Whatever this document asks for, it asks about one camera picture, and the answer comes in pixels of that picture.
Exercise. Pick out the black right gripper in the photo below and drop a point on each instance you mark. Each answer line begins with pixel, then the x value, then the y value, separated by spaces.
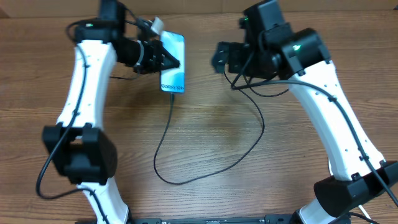
pixel 238 55

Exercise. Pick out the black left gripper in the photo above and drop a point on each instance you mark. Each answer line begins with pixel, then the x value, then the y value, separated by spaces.
pixel 158 53

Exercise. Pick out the blue Samsung Galaxy smartphone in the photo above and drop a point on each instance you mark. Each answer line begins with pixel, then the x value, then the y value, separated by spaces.
pixel 172 75

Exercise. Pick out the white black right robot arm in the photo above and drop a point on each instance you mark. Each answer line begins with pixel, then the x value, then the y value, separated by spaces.
pixel 273 54

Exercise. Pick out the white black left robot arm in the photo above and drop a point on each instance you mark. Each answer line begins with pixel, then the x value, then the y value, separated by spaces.
pixel 77 144

